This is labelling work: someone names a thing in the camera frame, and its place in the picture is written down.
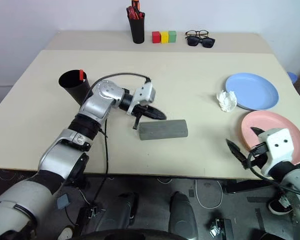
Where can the orange black screwdriver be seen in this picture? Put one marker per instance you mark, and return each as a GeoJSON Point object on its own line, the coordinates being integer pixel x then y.
{"type": "Point", "coordinates": [135, 5]}

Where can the blue round container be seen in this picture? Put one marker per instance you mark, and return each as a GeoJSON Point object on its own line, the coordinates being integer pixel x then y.
{"type": "Point", "coordinates": [292, 77]}

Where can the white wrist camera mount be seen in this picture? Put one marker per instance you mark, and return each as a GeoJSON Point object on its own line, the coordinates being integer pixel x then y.
{"type": "Point", "coordinates": [145, 92]}
{"type": "Point", "coordinates": [277, 143]}

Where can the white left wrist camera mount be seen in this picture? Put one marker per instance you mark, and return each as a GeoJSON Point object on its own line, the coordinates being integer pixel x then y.
{"type": "Point", "coordinates": [145, 92]}

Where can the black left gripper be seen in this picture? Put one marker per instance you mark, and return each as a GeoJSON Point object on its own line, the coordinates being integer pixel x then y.
{"type": "Point", "coordinates": [137, 117]}

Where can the crumpled white tissue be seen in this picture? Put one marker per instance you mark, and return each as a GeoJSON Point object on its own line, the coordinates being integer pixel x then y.
{"type": "Point", "coordinates": [227, 101]}

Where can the black white sneaker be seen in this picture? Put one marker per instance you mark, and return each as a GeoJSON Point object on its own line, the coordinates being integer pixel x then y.
{"type": "Point", "coordinates": [277, 207]}

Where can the white shoe tip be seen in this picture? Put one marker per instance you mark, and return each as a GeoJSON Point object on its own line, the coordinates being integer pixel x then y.
{"type": "Point", "coordinates": [65, 233]}

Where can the blue plastic plate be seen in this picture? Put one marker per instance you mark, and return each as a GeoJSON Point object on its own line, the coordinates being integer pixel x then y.
{"type": "Point", "coordinates": [252, 91]}

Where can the dark rounded shape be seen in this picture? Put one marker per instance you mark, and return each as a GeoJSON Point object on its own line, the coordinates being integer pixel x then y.
{"type": "Point", "coordinates": [183, 215]}
{"type": "Point", "coordinates": [120, 212]}

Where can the red block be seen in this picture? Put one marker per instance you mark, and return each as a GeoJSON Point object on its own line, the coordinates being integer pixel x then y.
{"type": "Point", "coordinates": [156, 37]}

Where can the tall black tool holder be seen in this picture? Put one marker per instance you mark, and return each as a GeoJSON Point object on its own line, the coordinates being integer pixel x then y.
{"type": "Point", "coordinates": [137, 31]}

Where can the wide black plastic cup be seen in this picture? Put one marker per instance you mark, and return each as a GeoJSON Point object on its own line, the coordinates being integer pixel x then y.
{"type": "Point", "coordinates": [72, 86]}

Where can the red black pen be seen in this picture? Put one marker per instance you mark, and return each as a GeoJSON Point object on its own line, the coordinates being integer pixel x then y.
{"type": "Point", "coordinates": [81, 75]}

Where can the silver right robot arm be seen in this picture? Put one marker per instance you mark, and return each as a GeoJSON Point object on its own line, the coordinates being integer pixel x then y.
{"type": "Point", "coordinates": [298, 182]}

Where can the black sunglasses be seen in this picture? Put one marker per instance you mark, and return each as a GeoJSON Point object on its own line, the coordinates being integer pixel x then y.
{"type": "Point", "coordinates": [193, 41]}

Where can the blue grey plastic piece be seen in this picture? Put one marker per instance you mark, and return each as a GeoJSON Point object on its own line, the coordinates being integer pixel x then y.
{"type": "Point", "coordinates": [63, 202]}

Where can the yellow block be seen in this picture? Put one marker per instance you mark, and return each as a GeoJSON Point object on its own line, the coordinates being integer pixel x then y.
{"type": "Point", "coordinates": [164, 37]}

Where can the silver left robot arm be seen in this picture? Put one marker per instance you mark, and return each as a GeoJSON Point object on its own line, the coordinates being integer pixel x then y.
{"type": "Point", "coordinates": [97, 105]}

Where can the dark curved rim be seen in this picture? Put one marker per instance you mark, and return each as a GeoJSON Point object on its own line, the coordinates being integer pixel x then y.
{"type": "Point", "coordinates": [132, 235]}

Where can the pink plastic plate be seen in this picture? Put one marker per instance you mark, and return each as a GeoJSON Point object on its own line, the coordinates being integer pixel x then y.
{"type": "Point", "coordinates": [250, 125]}

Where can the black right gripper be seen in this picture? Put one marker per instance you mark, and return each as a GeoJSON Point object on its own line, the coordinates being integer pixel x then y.
{"type": "Point", "coordinates": [258, 151]}

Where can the metal clamp on black block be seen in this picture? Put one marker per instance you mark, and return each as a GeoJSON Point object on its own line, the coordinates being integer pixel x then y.
{"type": "Point", "coordinates": [221, 227]}

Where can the green block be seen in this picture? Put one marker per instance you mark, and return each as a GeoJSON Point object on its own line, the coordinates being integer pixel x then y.
{"type": "Point", "coordinates": [172, 36]}

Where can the red black screwdriver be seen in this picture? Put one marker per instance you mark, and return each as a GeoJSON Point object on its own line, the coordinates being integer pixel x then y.
{"type": "Point", "coordinates": [131, 13]}
{"type": "Point", "coordinates": [140, 15]}

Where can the brown thin frame glasses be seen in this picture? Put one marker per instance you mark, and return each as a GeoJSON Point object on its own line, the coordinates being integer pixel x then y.
{"type": "Point", "coordinates": [203, 31]}

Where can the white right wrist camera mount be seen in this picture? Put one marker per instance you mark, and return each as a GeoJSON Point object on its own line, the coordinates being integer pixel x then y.
{"type": "Point", "coordinates": [277, 143]}

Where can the grey glasses case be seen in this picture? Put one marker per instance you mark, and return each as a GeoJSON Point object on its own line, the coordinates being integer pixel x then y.
{"type": "Point", "coordinates": [162, 130]}

